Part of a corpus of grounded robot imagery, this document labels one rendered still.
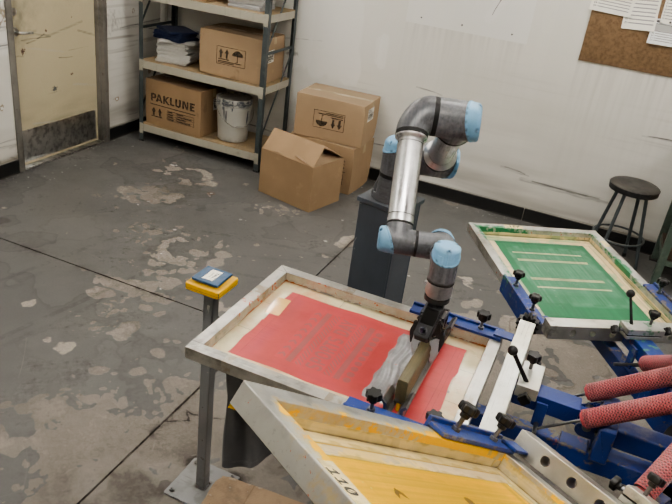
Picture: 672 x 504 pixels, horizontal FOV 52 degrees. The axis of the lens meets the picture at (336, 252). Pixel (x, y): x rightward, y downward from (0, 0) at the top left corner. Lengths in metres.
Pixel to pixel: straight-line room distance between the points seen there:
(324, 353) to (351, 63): 4.14
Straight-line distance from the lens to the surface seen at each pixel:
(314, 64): 6.09
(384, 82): 5.87
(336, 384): 1.96
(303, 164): 5.21
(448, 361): 2.14
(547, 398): 1.96
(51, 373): 3.58
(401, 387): 1.85
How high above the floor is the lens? 2.15
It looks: 27 degrees down
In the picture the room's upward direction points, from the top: 8 degrees clockwise
